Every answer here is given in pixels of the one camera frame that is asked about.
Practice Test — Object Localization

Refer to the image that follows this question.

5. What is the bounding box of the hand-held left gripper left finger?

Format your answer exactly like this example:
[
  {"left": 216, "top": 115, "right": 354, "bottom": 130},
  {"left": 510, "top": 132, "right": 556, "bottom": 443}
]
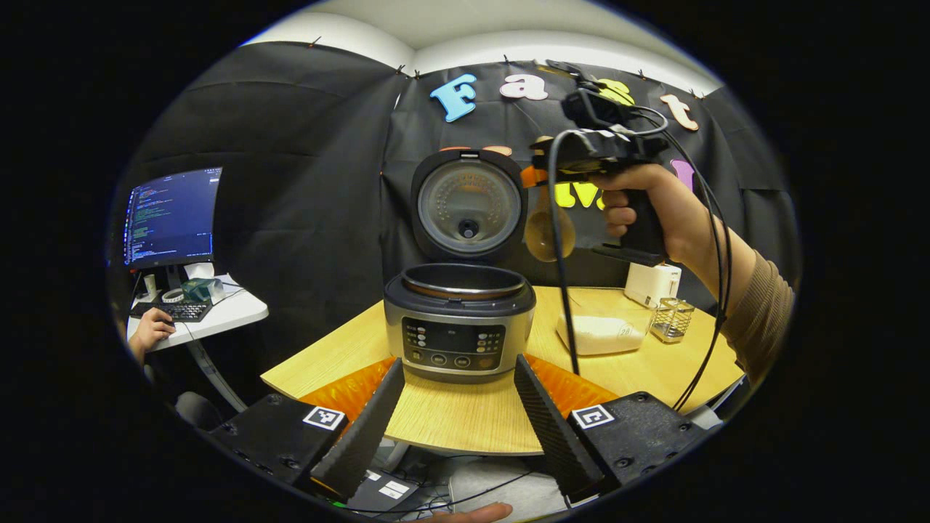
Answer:
[{"left": 211, "top": 356, "right": 405, "bottom": 502}]

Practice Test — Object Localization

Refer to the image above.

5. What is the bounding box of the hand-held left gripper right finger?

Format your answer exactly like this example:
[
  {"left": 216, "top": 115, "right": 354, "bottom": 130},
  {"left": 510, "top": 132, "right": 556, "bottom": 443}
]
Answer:
[{"left": 514, "top": 353, "right": 705, "bottom": 502}]

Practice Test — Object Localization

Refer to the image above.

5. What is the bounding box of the wooden spoon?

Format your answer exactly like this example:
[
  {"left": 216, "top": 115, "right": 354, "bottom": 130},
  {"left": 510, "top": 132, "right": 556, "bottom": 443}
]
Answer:
[{"left": 525, "top": 185, "right": 577, "bottom": 264}]

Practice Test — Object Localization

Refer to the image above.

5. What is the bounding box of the clear white rice container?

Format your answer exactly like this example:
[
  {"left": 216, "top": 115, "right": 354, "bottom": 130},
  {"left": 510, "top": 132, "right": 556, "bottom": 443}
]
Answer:
[{"left": 556, "top": 314, "right": 647, "bottom": 357}]

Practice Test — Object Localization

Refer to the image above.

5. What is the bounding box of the silver black rice cooker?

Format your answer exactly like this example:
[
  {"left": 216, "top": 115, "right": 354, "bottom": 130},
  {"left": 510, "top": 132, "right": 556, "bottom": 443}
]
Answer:
[{"left": 383, "top": 147, "right": 537, "bottom": 384}]

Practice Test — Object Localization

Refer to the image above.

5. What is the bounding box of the clear wire chopstick holder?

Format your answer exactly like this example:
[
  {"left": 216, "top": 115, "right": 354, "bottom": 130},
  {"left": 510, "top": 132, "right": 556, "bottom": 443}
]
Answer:
[{"left": 649, "top": 298, "right": 696, "bottom": 344}]

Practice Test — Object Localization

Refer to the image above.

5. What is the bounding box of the black box with white labels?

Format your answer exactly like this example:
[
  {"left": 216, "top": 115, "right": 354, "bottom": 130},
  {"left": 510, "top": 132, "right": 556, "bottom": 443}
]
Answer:
[{"left": 347, "top": 469, "right": 424, "bottom": 518}]

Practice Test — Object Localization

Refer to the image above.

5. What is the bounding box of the white toaster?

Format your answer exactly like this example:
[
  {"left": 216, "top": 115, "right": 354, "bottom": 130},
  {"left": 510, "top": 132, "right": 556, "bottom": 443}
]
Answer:
[{"left": 625, "top": 261, "right": 682, "bottom": 309}]

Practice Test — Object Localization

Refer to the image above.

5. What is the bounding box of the white side table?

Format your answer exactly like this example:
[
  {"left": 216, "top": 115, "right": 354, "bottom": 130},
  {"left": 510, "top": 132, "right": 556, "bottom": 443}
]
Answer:
[{"left": 127, "top": 272, "right": 270, "bottom": 415}]

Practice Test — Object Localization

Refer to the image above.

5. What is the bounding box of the black keyboard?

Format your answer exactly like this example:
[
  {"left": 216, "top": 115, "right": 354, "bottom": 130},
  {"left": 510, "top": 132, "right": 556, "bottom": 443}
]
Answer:
[{"left": 131, "top": 300, "right": 213, "bottom": 323}]

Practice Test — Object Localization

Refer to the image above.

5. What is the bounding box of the computer monitor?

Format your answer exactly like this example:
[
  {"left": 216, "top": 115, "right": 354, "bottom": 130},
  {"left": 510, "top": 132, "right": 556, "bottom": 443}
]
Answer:
[{"left": 122, "top": 167, "right": 222, "bottom": 269}]

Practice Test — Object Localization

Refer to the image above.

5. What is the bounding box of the thick black cable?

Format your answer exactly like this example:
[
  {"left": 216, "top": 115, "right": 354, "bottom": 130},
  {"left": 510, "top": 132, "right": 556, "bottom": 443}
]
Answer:
[{"left": 546, "top": 129, "right": 582, "bottom": 376}]

